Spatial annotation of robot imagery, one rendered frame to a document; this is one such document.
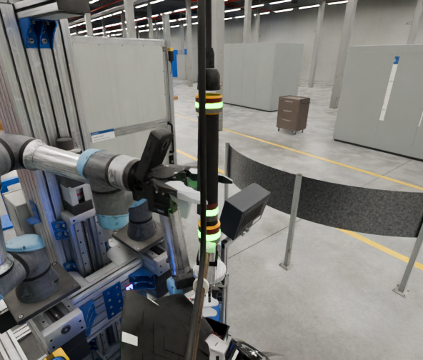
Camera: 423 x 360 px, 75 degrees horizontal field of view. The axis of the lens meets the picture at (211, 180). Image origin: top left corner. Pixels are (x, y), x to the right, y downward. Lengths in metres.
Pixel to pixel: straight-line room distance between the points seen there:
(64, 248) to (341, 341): 1.95
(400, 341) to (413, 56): 5.09
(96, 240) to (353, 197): 1.87
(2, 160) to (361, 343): 2.37
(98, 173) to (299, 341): 2.02
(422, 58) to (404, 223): 4.34
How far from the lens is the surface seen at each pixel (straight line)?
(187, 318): 0.89
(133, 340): 0.56
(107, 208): 0.69
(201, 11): 0.37
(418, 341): 2.74
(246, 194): 1.38
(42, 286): 1.27
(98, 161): 0.65
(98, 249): 1.47
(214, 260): 0.53
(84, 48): 2.35
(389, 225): 2.62
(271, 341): 2.35
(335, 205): 2.48
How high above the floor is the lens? 1.87
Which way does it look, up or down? 24 degrees down
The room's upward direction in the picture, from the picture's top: straight up
